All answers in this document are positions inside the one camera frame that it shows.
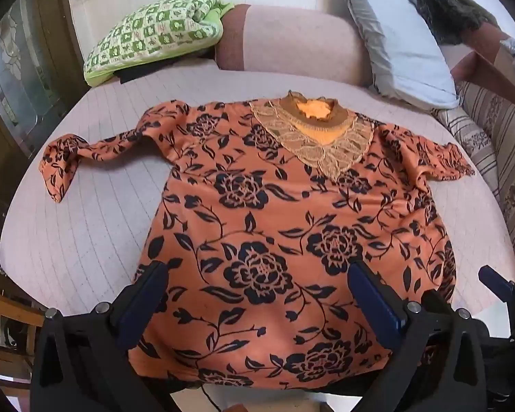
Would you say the wooden chair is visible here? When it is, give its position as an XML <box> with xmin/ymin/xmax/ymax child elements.
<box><xmin>0</xmin><ymin>287</ymin><xmax>46</xmax><ymax>380</ymax></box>

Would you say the grey-blue pillow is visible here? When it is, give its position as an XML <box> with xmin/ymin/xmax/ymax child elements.
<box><xmin>328</xmin><ymin>0</ymin><xmax>462</xmax><ymax>110</ymax></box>

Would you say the pink quilted bed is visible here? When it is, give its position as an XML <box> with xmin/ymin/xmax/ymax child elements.
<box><xmin>0</xmin><ymin>58</ymin><xmax>515</xmax><ymax>391</ymax></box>

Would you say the dark furry cloth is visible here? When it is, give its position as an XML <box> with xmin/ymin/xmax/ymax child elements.
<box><xmin>414</xmin><ymin>0</ymin><xmax>501</xmax><ymax>46</ymax></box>

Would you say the orange floral blouse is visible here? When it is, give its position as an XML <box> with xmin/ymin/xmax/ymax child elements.
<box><xmin>41</xmin><ymin>91</ymin><xmax>476</xmax><ymax>391</ymax></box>

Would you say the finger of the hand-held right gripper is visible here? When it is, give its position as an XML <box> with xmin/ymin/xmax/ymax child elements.
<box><xmin>478</xmin><ymin>265</ymin><xmax>515</xmax><ymax>306</ymax></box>

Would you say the patterned glass window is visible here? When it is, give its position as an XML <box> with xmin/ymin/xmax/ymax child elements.
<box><xmin>0</xmin><ymin>6</ymin><xmax>67</xmax><ymax>149</ymax></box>

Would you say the green patterned pillow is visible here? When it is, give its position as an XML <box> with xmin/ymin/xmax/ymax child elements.
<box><xmin>83</xmin><ymin>0</ymin><xmax>236</xmax><ymax>87</ymax></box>

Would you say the pink bolster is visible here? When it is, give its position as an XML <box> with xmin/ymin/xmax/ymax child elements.
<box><xmin>215</xmin><ymin>3</ymin><xmax>372</xmax><ymax>87</ymax></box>

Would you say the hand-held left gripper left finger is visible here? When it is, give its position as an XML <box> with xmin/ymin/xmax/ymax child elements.
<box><xmin>30</xmin><ymin>261</ymin><xmax>176</xmax><ymax>412</ymax></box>

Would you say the striped floral cushion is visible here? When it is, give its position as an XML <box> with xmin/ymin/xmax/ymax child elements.
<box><xmin>431</xmin><ymin>79</ymin><xmax>515</xmax><ymax>286</ymax></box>

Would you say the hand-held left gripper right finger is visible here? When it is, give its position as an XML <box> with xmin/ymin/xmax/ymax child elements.
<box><xmin>347</xmin><ymin>261</ymin><xmax>492</xmax><ymax>412</ymax></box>

